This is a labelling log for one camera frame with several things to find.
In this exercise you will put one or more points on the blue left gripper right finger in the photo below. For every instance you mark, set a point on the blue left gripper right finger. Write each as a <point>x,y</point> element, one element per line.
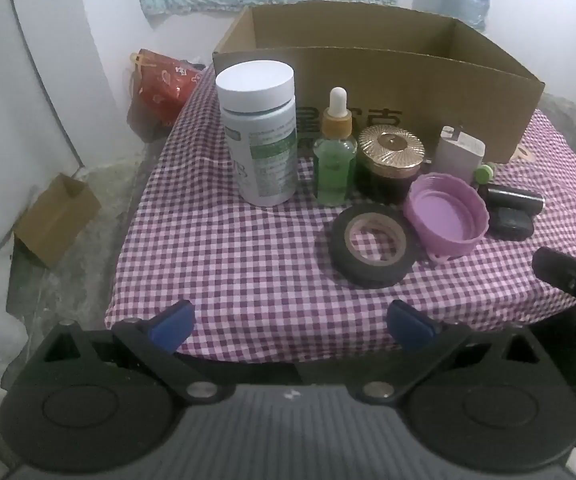
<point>409,328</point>

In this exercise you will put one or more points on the black tape roll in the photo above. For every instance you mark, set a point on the black tape roll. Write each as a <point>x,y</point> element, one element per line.
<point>372,245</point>

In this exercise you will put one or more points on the purple checkered tablecloth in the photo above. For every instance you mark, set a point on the purple checkered tablecloth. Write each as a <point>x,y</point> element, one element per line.
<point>261,281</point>

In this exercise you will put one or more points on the green dropper bottle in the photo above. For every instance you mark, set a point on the green dropper bottle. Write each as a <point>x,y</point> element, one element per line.
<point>335,152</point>

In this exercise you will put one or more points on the black cylinder tube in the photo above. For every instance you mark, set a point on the black cylinder tube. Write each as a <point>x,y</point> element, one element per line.
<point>502,196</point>

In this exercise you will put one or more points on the red plastic bag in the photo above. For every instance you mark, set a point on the red plastic bag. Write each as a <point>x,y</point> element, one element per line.
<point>165,84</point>

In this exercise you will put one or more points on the purple plastic lid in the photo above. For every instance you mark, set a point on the purple plastic lid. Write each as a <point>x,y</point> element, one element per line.
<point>448,215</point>

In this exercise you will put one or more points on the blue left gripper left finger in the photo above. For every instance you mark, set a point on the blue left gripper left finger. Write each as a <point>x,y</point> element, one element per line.
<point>169,329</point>

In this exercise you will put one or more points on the gold lid cosmetic jar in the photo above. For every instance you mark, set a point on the gold lid cosmetic jar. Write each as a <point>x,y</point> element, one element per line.
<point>389,161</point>

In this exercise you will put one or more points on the white power adapter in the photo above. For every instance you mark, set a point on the white power adapter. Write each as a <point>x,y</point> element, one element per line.
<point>458,154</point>

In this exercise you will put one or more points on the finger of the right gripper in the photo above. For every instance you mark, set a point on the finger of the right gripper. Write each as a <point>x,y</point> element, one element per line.
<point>556,269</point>

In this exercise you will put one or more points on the small cardboard box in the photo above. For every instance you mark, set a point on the small cardboard box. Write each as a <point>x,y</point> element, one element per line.
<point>50,226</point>

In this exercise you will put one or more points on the black oval fob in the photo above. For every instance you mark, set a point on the black oval fob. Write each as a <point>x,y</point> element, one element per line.
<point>510,224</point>

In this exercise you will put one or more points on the large cardboard box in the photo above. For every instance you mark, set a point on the large cardboard box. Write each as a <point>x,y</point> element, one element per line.
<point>416,70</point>

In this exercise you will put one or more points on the green lip balm tube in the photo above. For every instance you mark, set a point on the green lip balm tube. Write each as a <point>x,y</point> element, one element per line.
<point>484,174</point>

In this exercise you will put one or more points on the white supplement bottle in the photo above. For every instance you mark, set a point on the white supplement bottle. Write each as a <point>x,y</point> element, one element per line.
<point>258,110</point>

